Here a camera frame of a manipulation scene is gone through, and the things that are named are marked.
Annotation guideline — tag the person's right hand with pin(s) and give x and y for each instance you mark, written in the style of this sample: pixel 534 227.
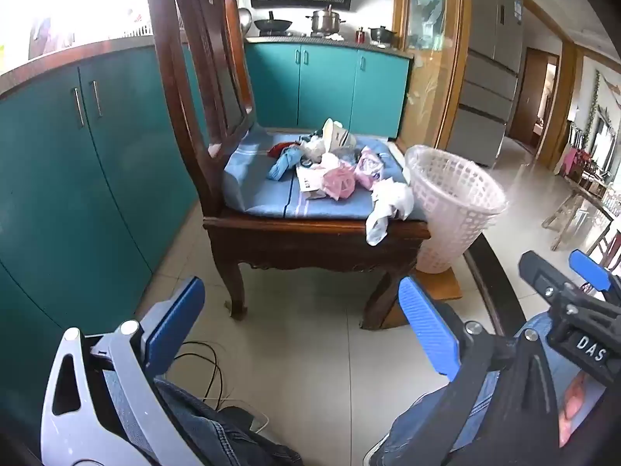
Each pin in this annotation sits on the person's right hand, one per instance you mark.
pixel 575 407

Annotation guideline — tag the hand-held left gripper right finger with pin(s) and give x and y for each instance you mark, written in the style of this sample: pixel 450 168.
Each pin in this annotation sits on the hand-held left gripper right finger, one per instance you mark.
pixel 427 330

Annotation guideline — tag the steel cooking pot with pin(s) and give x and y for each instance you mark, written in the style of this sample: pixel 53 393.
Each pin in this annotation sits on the steel cooking pot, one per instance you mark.
pixel 325 22

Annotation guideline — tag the wooden board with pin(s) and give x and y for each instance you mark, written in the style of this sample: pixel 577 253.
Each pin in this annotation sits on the wooden board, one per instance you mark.
pixel 444 286

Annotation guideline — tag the red canister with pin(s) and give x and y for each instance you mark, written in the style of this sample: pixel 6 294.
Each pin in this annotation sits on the red canister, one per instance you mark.
pixel 361 36

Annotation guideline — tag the wooden framed glass door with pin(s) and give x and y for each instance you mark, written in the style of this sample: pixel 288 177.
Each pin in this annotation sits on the wooden framed glass door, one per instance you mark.
pixel 432 58

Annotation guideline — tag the grey refrigerator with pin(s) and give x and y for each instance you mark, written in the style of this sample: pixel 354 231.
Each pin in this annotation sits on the grey refrigerator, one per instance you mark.
pixel 490 68

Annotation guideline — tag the green garland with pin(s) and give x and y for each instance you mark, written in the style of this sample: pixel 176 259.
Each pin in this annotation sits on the green garland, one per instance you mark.
pixel 593 107

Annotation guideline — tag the dark wooden chair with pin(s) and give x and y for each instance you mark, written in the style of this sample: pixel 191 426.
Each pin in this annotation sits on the dark wooden chair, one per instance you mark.
pixel 310 247

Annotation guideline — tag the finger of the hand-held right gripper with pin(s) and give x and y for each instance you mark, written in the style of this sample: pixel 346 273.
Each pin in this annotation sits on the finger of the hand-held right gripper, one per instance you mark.
pixel 589 267
pixel 538 272

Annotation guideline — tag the pink cloth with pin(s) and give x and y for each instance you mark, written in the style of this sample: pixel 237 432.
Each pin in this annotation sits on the pink cloth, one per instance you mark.
pixel 572 160

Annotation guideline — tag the pink white packet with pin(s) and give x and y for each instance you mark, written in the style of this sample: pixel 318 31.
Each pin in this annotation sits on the pink white packet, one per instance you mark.
pixel 368 167

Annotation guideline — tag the white paper cup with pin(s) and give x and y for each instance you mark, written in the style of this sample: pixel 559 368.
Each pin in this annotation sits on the white paper cup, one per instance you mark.
pixel 339 136

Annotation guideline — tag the person's right leg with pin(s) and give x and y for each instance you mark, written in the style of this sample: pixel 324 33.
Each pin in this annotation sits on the person's right leg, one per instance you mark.
pixel 422 427

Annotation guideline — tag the person's left leg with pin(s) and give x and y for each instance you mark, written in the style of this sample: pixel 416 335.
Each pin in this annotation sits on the person's left leg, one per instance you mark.
pixel 218 437

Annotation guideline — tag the red wrapper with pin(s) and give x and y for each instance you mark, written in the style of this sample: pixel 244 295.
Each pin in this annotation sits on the red wrapper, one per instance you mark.
pixel 279 148

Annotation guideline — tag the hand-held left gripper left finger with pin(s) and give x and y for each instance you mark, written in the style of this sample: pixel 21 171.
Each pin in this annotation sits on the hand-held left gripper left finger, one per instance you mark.
pixel 177 320

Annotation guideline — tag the teal kitchen base cabinet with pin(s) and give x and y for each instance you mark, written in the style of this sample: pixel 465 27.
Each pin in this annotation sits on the teal kitchen base cabinet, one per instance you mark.
pixel 330 87
pixel 58 204

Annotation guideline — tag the wooden bench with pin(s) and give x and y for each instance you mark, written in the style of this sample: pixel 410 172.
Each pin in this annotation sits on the wooden bench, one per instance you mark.
pixel 577 204

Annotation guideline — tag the white dish rack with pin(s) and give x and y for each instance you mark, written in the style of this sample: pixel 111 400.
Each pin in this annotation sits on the white dish rack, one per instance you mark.
pixel 138 30

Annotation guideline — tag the steel pot lid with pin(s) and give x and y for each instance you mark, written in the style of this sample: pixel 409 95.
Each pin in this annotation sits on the steel pot lid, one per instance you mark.
pixel 244 19

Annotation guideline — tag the blue plastic bag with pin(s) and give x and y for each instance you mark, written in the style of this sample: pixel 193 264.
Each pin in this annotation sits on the blue plastic bag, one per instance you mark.
pixel 286 162

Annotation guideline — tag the brown wooden door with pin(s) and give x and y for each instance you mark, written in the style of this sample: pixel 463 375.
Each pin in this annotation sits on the brown wooden door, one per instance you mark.
pixel 529 97

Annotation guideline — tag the blue striped seat cushion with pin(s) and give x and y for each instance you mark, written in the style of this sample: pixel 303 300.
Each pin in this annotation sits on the blue striped seat cushion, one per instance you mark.
pixel 262 189

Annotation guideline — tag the black cooking pot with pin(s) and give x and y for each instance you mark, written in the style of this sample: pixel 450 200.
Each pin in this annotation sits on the black cooking pot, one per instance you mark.
pixel 382 35

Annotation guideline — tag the person's leg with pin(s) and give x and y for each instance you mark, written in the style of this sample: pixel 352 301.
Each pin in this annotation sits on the person's leg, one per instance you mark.
pixel 218 437
pixel 422 427

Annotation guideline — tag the black wok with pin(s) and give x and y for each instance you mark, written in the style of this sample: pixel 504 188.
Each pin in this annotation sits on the black wok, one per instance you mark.
pixel 271 24

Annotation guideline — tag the white plastic lattice basket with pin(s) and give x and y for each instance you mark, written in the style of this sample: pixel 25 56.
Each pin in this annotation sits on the white plastic lattice basket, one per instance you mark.
pixel 446 223

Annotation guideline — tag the white printed paper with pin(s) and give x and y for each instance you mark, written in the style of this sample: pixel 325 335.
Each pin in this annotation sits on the white printed paper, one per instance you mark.
pixel 310 179

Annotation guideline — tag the pink plastic bag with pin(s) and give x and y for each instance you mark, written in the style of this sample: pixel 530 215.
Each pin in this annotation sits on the pink plastic bag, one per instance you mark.
pixel 339 182

